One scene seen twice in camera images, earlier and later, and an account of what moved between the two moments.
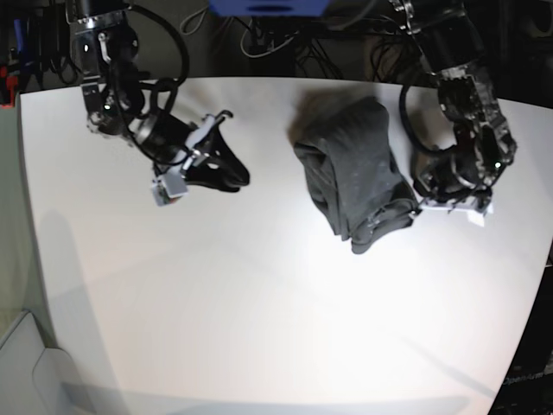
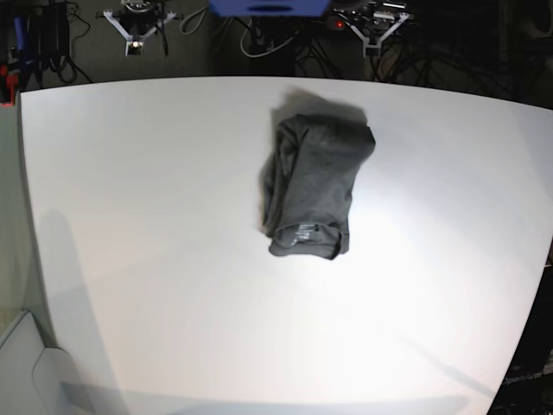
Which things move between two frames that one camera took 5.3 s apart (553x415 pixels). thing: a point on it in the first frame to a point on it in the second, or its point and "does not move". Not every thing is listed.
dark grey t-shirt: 345,145 to 318,152
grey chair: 35,379 does not move
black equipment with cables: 43,44 does not move
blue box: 267,8 does not move
